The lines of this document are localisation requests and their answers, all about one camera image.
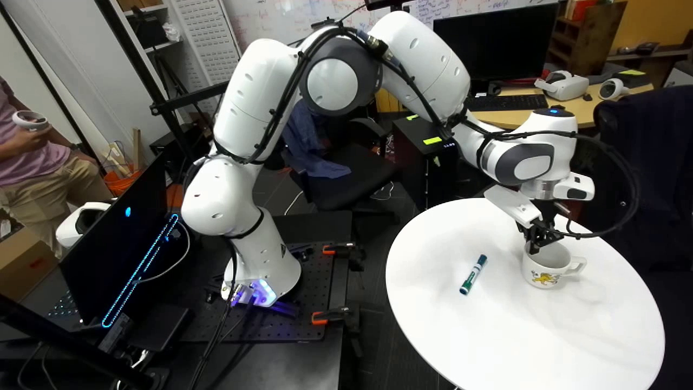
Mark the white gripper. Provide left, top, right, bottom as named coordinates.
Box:
left=483, top=172, right=596, bottom=253

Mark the white ceramic mug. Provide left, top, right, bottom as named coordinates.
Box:
left=522, top=243, right=585, bottom=291

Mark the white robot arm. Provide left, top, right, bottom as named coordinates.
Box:
left=183, top=10, right=596, bottom=307

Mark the green white marker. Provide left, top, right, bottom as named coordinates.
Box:
left=460, top=253, right=487, bottom=294

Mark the wooden desk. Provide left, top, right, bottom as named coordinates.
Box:
left=470, top=83, right=656, bottom=129

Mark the white VR headset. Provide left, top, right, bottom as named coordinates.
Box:
left=536, top=69, right=589, bottom=102

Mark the white VR controller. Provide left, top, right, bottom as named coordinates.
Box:
left=600, top=77, right=630, bottom=100

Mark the orange black clamp left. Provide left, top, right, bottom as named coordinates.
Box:
left=320, top=243, right=363, bottom=271

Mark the orange black clamp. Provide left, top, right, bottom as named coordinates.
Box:
left=320, top=243, right=363, bottom=271
left=309, top=306, right=363, bottom=357

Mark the black computer monitor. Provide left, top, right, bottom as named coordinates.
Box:
left=434, top=4, right=559, bottom=93

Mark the black office chair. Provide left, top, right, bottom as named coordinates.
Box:
left=281, top=100, right=397, bottom=211

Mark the orange black clamp right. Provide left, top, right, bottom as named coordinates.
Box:
left=309, top=306, right=363, bottom=357

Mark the black laptop computer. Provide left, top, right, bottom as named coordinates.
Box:
left=51, top=159, right=190, bottom=333

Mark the seated person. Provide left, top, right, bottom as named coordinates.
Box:
left=0, top=77, right=110, bottom=250

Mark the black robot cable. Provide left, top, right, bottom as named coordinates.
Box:
left=462, top=118, right=644, bottom=240

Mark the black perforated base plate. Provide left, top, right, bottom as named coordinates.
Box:
left=183, top=243, right=358, bottom=342

